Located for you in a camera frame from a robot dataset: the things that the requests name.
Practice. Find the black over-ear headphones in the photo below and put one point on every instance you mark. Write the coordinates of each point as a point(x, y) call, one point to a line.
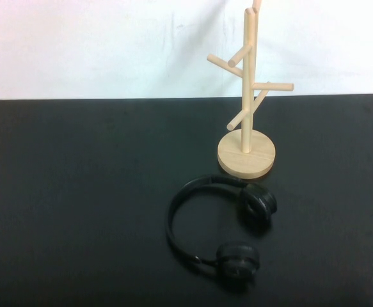
point(234, 259)

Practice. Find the light wooden branch stand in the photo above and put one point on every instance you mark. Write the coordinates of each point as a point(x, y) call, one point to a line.
point(248, 96)

